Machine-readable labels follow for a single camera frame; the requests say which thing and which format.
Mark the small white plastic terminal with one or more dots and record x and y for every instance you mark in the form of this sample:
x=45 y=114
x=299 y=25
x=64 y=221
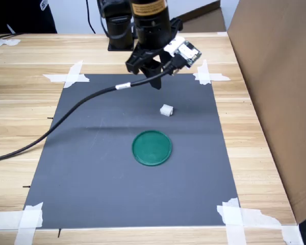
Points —
x=166 y=110

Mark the round green lid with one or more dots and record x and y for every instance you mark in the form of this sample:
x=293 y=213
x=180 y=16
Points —
x=151 y=149

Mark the large brown cardboard box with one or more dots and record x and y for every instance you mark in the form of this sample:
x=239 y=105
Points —
x=283 y=102

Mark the white camera box with board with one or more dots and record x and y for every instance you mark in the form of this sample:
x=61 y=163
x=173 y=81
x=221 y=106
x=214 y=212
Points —
x=186 y=51

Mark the dark grey mat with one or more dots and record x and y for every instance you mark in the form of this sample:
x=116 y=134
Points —
x=104 y=178

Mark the person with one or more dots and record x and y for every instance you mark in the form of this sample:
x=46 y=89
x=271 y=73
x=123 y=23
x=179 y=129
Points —
x=20 y=18

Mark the flat brown cardboard piece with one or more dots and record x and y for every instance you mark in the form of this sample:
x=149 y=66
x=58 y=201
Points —
x=206 y=23

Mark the white tape strip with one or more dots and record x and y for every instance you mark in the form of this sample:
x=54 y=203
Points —
x=204 y=72
x=235 y=232
x=56 y=77
x=26 y=229
x=219 y=77
x=257 y=217
x=5 y=219
x=75 y=70

